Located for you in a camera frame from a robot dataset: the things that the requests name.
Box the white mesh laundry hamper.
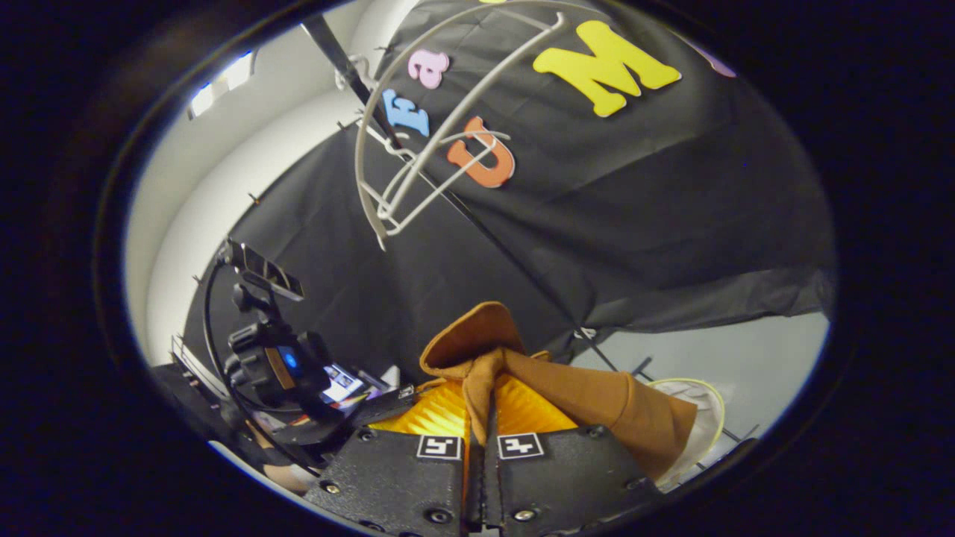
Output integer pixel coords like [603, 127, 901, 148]
[643, 377, 727, 491]

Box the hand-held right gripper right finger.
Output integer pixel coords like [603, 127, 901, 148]
[481, 373, 666, 533]

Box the white clothes hanger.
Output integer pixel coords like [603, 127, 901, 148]
[334, 54, 516, 233]
[354, 2, 569, 252]

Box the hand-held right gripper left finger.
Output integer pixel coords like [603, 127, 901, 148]
[304, 379, 480, 536]

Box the black clothes rack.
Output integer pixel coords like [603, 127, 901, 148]
[301, 14, 762, 450]

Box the ceiling light panel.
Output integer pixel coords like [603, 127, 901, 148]
[187, 50, 255, 120]

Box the black backdrop cloth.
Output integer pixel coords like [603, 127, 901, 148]
[181, 0, 838, 389]

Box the brown shirt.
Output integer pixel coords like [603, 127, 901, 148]
[419, 301, 699, 483]

